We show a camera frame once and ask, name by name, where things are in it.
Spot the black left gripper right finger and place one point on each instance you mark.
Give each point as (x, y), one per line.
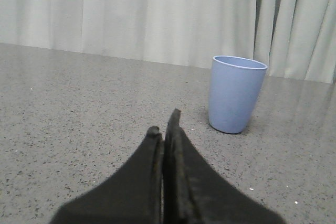
(195, 193)

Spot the white curtain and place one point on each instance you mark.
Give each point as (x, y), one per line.
(294, 38)

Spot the blue plastic cup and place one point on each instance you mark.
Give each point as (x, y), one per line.
(234, 88)

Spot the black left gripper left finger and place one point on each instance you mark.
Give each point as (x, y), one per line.
(131, 195)

